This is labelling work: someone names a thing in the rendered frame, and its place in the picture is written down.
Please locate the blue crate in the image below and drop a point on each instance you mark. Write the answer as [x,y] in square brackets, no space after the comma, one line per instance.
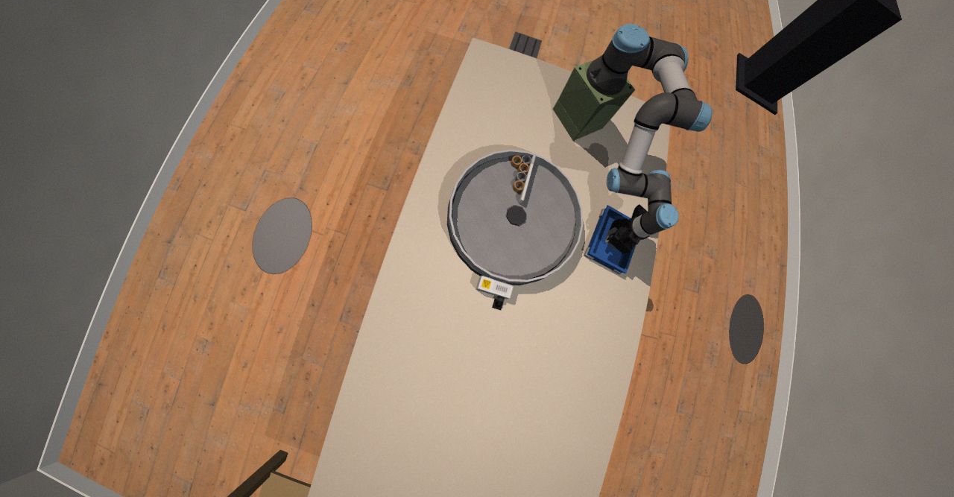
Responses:
[602,252]

